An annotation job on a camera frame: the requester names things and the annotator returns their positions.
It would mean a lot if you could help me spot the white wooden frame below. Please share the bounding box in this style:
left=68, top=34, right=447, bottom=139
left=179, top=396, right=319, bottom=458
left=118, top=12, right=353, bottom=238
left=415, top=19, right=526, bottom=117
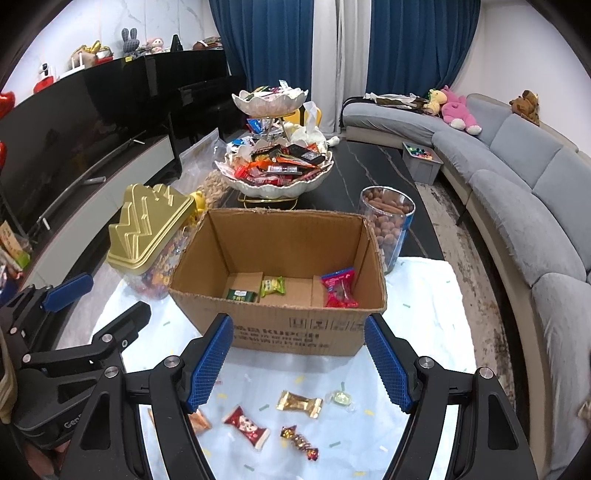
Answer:
left=60, top=52, right=88, bottom=77

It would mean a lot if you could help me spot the pile of cloth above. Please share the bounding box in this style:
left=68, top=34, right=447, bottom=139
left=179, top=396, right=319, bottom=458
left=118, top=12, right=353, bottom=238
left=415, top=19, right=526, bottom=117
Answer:
left=365, top=92, right=430, bottom=112

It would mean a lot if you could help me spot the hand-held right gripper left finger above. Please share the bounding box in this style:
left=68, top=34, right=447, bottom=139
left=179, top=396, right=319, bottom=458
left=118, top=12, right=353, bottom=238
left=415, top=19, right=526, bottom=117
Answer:
left=71, top=314, right=234, bottom=480

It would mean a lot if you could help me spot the white sheer curtain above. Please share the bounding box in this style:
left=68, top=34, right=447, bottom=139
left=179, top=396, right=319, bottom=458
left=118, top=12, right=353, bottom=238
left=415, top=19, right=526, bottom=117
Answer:
left=311, top=0, right=372, bottom=134

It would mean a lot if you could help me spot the pink plush toy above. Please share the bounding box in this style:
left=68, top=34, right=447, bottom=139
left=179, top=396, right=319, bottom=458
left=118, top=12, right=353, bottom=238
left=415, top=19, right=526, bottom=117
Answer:
left=440, top=85, right=482, bottom=136

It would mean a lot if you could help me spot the black curved television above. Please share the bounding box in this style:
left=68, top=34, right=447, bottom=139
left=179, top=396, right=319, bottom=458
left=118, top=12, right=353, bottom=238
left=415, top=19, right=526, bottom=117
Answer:
left=0, top=71, right=153, bottom=227

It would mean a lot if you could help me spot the grey storage bin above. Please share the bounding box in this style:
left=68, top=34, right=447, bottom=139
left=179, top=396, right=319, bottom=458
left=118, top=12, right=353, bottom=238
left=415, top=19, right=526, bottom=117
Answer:
left=402, top=141, right=445, bottom=186

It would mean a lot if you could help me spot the red snack packet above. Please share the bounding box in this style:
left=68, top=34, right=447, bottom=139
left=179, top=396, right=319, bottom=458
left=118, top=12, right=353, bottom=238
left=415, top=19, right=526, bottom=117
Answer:
left=222, top=406, right=270, bottom=450

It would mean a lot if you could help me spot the grey bunny plush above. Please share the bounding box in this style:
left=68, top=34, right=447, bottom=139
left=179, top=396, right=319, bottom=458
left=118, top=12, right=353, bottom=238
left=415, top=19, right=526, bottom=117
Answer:
left=121, top=28, right=141, bottom=58

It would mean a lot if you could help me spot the black upright piano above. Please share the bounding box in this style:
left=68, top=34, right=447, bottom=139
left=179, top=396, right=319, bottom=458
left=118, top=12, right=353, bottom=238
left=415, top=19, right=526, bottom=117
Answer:
left=115, top=48, right=245, bottom=153

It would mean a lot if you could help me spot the orange snack packet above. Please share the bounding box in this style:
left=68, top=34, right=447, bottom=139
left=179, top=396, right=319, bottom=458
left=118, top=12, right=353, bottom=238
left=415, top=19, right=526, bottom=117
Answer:
left=187, top=408, right=213, bottom=435

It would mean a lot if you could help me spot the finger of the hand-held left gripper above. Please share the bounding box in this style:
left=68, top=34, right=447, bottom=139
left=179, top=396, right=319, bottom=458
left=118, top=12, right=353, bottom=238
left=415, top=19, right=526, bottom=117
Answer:
left=21, top=302, right=152, bottom=370
left=0, top=272, right=95, bottom=333

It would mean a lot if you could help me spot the clear plastic bag of nuts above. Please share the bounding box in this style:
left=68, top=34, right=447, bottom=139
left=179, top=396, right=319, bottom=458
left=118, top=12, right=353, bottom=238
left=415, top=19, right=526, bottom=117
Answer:
left=182, top=129, right=232, bottom=210

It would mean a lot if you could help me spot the light blue patterned cloth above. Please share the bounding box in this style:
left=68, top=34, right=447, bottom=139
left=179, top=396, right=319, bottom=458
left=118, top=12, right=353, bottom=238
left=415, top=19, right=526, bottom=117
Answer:
left=92, top=256, right=478, bottom=480

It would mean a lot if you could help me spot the grey mottled rug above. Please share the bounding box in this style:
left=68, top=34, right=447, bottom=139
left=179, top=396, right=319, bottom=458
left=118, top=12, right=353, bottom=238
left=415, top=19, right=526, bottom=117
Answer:
left=413, top=182, right=515, bottom=416

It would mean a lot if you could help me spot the pile of pale wrapped snacks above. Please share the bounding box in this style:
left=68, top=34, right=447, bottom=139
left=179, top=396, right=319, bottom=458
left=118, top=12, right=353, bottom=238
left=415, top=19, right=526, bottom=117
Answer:
left=242, top=80, right=301, bottom=103

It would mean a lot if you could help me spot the dark foil candy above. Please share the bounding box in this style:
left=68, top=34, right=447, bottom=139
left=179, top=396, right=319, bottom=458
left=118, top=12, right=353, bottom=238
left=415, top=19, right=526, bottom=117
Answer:
left=280, top=425, right=320, bottom=461

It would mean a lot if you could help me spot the gold snack packet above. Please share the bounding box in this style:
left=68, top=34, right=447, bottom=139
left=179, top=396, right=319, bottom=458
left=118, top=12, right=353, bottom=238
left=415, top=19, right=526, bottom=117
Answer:
left=276, top=390, right=324, bottom=418

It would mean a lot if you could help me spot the brown plush toy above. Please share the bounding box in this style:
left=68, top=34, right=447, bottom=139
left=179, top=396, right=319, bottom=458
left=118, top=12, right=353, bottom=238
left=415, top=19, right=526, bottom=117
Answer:
left=509, top=90, right=541, bottom=126

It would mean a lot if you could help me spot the white tiered snack stand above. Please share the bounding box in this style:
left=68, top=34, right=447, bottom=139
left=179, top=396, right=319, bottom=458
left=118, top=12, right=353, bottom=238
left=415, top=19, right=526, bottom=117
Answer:
left=215, top=84, right=335, bottom=210

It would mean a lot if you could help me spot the clear jar of brown nuts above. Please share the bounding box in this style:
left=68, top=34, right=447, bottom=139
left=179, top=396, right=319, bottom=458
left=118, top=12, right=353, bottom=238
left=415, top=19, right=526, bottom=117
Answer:
left=358, top=186, right=416, bottom=275

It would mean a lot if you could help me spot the clear candy box gold lid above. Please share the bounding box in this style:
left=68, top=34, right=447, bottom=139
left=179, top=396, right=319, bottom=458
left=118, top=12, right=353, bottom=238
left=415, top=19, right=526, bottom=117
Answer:
left=106, top=183, right=206, bottom=301

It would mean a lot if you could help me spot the large dark green snack packet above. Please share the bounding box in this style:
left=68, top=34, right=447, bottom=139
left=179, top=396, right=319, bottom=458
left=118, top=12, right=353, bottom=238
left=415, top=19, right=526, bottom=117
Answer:
left=225, top=287, right=259, bottom=304

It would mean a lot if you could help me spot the pile of colourful packets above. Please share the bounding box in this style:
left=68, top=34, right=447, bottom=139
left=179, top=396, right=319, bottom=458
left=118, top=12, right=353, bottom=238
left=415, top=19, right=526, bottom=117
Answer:
left=0, top=265, right=21, bottom=296

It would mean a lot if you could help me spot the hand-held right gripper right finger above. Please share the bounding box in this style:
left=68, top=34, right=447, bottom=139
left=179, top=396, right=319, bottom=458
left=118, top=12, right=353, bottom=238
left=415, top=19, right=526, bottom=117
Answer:
left=364, top=313, right=541, bottom=480

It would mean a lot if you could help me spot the grey sectional sofa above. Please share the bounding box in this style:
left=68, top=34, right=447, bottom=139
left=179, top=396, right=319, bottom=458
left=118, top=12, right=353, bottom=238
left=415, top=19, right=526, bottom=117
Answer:
left=342, top=92, right=591, bottom=480

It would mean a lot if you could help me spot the brown cardboard box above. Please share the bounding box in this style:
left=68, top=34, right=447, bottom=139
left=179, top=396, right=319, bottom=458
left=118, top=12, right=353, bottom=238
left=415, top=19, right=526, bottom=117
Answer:
left=168, top=208, right=387, bottom=358

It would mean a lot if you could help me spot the pile of red wrapped snacks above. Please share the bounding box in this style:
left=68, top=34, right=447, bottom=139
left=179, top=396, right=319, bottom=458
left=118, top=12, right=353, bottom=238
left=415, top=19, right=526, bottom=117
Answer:
left=226, top=141, right=331, bottom=186

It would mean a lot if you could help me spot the red candy bag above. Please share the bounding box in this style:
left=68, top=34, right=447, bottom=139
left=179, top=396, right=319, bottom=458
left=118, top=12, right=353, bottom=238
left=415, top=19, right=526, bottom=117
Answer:
left=321, top=267, right=359, bottom=309

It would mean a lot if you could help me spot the blue curtain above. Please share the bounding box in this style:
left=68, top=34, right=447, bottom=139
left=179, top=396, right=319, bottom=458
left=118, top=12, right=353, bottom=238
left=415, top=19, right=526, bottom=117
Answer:
left=208, top=0, right=317, bottom=100
left=367, top=0, right=481, bottom=100

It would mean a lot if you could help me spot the gold foil balloon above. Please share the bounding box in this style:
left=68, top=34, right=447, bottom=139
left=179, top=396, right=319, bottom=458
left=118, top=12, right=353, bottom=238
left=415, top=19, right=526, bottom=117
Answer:
left=71, top=41, right=103, bottom=61

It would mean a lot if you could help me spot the grey television cabinet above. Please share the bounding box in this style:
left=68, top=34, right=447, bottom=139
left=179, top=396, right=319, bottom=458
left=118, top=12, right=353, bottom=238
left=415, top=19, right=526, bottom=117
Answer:
left=14, top=134, right=183, bottom=296

